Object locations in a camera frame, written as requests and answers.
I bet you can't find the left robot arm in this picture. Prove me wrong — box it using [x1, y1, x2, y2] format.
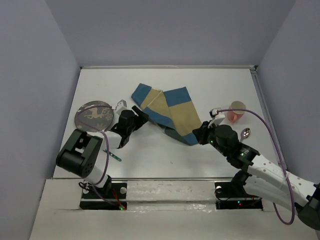
[56, 101, 149, 198]

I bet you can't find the spoon with green handle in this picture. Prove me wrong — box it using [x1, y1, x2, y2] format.
[239, 127, 251, 142]

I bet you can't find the pink cup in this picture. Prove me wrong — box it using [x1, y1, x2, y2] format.
[227, 101, 247, 123]

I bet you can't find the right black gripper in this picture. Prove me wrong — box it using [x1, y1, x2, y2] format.
[192, 119, 228, 157]

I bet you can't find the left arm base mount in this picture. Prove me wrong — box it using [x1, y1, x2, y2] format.
[78, 181, 128, 211]

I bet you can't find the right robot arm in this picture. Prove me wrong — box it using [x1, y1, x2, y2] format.
[192, 121, 320, 230]

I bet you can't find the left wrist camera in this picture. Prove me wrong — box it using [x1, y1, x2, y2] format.
[114, 99, 128, 116]

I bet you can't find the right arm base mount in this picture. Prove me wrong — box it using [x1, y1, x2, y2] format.
[214, 170, 263, 210]

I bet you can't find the fork with green handle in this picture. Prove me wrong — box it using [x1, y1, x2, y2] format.
[103, 149, 122, 162]

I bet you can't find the blue beige placemat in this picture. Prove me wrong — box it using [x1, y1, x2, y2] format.
[131, 83, 202, 146]

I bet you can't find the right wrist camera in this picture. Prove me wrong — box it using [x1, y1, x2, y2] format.
[208, 107, 226, 128]

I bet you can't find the grey patterned plate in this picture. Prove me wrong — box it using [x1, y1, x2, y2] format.
[74, 100, 115, 133]

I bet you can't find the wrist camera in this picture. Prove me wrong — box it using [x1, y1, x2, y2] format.
[208, 107, 226, 128]
[114, 99, 128, 116]

